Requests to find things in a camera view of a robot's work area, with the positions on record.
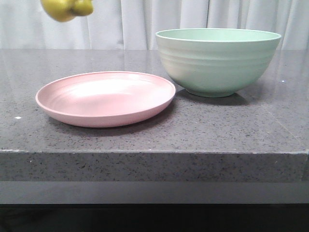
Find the yellow banana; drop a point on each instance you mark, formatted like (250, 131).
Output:
(67, 10)

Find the pink plate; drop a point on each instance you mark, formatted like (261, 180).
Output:
(106, 99)

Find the green bowl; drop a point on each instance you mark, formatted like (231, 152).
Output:
(215, 62)

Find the pale curtain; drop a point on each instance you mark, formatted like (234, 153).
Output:
(132, 24)

